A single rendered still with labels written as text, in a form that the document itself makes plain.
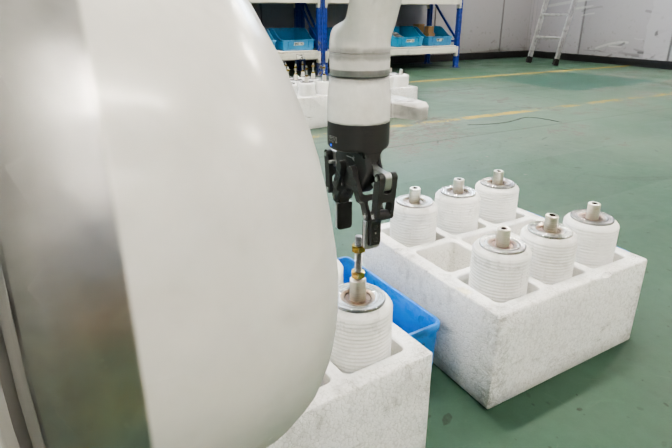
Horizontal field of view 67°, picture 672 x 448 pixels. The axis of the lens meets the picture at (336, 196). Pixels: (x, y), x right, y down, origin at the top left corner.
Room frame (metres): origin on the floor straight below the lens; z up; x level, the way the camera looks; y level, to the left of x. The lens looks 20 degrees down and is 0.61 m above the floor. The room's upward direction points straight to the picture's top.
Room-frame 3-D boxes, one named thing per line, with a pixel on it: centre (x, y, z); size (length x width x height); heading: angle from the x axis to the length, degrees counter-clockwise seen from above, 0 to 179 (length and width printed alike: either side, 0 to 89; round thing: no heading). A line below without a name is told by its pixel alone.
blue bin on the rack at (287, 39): (5.54, 0.49, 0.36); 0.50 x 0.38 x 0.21; 29
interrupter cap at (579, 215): (0.88, -0.48, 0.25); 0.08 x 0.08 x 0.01
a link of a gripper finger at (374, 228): (0.56, -0.05, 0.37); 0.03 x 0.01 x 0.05; 28
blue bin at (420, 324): (0.84, -0.06, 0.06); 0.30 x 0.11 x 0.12; 32
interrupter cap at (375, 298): (0.60, -0.03, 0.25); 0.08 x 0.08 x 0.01
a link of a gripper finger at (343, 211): (0.63, -0.01, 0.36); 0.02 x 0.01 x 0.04; 118
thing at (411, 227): (0.97, -0.16, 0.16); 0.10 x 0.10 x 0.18
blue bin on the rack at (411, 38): (6.16, -0.73, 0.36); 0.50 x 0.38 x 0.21; 27
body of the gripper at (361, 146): (0.60, -0.03, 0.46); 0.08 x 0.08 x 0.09
